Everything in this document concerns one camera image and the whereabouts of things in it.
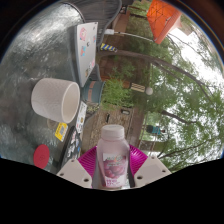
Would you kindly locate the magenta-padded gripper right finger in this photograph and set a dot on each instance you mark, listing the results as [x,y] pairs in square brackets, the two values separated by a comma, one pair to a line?
[151,170]

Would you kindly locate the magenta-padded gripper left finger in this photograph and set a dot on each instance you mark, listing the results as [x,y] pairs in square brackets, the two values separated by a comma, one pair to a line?
[75,173]

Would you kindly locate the pink drink bottle white cap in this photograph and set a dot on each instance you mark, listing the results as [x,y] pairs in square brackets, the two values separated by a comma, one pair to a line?
[113,156]

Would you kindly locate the black laptop with stickers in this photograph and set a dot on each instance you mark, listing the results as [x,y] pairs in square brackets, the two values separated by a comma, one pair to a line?
[71,146]

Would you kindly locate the flat round red coaster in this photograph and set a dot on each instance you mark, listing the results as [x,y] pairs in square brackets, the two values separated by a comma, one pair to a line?
[41,156]

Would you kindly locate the person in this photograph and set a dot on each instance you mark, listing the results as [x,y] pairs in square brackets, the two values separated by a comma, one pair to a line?
[155,130]

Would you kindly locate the yellow card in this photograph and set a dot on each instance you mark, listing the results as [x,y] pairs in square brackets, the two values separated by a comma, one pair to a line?
[61,131]

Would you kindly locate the white booklet with stickers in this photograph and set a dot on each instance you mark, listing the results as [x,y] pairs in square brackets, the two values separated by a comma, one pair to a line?
[81,116]

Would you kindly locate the white cup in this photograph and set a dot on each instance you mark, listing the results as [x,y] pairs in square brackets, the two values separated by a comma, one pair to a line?
[50,98]

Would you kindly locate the silver laptop with stickers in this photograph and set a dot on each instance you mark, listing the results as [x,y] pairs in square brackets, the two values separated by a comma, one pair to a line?
[85,50]

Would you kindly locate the blue yellow striped bollard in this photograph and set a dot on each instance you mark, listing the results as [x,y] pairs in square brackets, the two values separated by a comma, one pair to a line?
[108,47]

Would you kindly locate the orange canopy tent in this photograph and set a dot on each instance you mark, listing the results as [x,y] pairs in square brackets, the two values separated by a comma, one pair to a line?
[163,18]

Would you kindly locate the grey mesh patio chair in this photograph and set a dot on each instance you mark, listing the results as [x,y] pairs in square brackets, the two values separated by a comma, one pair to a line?
[100,11]

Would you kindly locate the wall lamp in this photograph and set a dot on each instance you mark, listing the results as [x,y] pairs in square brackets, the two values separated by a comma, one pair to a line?
[125,111]

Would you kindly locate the globe-topped lamp post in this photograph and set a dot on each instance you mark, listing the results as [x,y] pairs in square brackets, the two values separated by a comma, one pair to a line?
[138,88]

